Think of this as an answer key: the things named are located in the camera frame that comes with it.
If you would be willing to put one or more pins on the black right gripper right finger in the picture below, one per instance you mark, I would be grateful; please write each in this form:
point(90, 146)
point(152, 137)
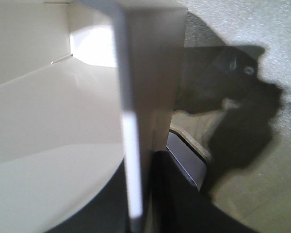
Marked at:
point(177, 175)

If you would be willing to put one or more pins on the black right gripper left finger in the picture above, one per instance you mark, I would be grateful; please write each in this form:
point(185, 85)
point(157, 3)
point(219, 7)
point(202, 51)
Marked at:
point(107, 212)

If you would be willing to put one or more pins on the white plastic trash bin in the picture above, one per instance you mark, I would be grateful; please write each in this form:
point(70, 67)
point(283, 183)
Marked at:
point(84, 86)

